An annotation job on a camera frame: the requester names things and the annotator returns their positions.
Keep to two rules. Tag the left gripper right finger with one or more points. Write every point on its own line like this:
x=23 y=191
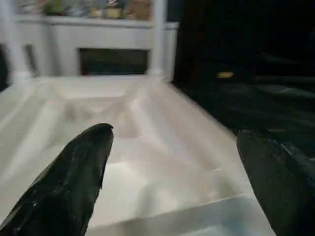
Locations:
x=283 y=184

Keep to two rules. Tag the white plastic table top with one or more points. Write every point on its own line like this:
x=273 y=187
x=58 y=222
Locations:
x=160 y=147

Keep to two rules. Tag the black mat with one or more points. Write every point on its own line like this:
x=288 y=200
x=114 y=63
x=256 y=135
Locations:
x=258 y=105

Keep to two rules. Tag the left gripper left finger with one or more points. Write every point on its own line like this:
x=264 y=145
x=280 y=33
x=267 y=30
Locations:
x=61 y=191

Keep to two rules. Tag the small yellow label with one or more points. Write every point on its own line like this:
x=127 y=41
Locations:
x=224 y=74

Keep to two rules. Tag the grey patterned object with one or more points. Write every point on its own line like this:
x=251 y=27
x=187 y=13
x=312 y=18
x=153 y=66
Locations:
x=76 y=11

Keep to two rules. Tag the dark tall cabinet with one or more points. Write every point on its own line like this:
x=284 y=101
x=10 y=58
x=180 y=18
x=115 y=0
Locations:
x=209 y=37

